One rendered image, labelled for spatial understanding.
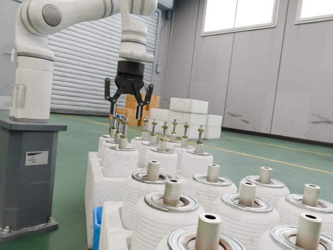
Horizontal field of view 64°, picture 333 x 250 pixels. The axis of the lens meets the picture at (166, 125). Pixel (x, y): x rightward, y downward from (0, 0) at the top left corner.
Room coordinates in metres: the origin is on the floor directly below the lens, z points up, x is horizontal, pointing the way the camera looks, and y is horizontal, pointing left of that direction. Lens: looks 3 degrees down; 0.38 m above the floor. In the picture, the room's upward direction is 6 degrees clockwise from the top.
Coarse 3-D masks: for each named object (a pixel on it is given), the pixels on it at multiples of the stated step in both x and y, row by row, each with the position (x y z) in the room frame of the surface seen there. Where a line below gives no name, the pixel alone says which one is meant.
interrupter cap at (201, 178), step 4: (196, 176) 0.52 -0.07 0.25; (200, 176) 0.52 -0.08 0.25; (204, 176) 0.52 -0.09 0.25; (220, 176) 0.53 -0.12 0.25; (196, 180) 0.49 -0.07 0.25; (200, 180) 0.48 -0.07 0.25; (204, 180) 0.49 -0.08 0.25; (220, 180) 0.51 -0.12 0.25; (224, 180) 0.51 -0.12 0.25; (228, 180) 0.51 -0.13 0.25; (208, 184) 0.47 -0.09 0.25; (212, 184) 0.47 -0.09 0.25; (216, 184) 0.47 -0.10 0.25; (220, 184) 0.47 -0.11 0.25; (224, 184) 0.47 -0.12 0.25; (228, 184) 0.48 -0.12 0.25
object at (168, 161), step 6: (150, 150) 0.78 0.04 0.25; (150, 156) 0.76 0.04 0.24; (156, 156) 0.75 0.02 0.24; (162, 156) 0.75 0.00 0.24; (168, 156) 0.75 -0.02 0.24; (174, 156) 0.76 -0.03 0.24; (162, 162) 0.75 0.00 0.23; (168, 162) 0.75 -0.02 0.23; (174, 162) 0.77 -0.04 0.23; (144, 168) 0.78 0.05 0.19; (162, 168) 0.75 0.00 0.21; (168, 168) 0.75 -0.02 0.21; (174, 168) 0.77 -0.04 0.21; (168, 174) 0.75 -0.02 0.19; (174, 174) 0.77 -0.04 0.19
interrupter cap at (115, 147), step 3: (111, 147) 0.73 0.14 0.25; (114, 147) 0.75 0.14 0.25; (117, 147) 0.76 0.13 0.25; (126, 147) 0.77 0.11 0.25; (129, 147) 0.77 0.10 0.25; (132, 147) 0.78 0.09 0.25; (120, 150) 0.72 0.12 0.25; (123, 150) 0.72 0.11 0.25; (126, 150) 0.72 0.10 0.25; (129, 150) 0.73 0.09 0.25; (132, 150) 0.73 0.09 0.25
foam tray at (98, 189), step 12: (96, 156) 0.95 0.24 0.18; (96, 168) 0.78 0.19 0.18; (96, 180) 0.66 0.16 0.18; (108, 180) 0.67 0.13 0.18; (120, 180) 0.68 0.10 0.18; (180, 180) 0.75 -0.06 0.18; (96, 192) 0.66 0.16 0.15; (108, 192) 0.67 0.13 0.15; (120, 192) 0.68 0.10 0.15; (180, 192) 0.73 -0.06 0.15; (96, 204) 0.66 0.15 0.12
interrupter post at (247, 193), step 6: (246, 186) 0.38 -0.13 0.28; (252, 186) 0.38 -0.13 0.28; (240, 192) 0.39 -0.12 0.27; (246, 192) 0.38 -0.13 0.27; (252, 192) 0.38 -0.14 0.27; (240, 198) 0.39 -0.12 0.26; (246, 198) 0.38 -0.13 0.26; (252, 198) 0.38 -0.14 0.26; (246, 204) 0.38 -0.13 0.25; (252, 204) 0.38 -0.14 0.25
